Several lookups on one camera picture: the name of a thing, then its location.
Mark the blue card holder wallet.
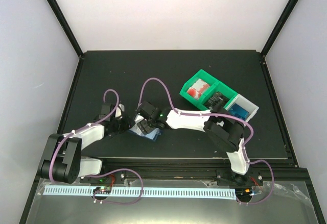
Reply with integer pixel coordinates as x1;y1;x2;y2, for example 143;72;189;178
129;114;161;141

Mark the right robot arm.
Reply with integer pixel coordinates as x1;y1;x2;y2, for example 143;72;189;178
132;102;251;186

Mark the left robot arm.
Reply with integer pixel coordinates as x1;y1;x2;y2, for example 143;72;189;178
37;103;135;184

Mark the red white card stack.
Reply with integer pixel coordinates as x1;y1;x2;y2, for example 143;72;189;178
187;79;210;100

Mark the green bin with red cards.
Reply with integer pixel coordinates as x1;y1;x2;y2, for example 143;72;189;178
179;69;220;110

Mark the black VIP card stack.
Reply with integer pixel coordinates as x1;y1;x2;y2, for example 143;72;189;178
204;92;229;110

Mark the green bin with black cards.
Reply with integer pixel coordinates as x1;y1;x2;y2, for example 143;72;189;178
201;81;238;109

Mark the blue card stack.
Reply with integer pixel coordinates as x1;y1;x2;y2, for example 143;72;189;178
228;104;249;121

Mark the white bin with blue cards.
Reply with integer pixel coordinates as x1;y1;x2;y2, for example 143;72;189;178
224;94;259;122

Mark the small electronics board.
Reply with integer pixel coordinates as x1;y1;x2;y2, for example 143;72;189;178
94;186;111;194

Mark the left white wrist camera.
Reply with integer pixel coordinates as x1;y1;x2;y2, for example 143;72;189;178
114;104;125;119

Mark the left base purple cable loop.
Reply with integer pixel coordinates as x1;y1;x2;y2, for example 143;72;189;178
81;168;146;206

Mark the black aluminium frame rail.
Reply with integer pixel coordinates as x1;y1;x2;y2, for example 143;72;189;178
76;157;307;184

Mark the light blue slotted cable duct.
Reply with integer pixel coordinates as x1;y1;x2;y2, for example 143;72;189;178
43;185;237;200

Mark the left black frame post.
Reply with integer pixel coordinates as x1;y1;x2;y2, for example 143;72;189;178
46;0;84;58

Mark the black frame post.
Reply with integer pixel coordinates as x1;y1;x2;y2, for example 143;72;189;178
46;0;84;58
261;0;299;58

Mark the right black frame post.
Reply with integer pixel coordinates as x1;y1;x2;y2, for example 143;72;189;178
261;0;299;58

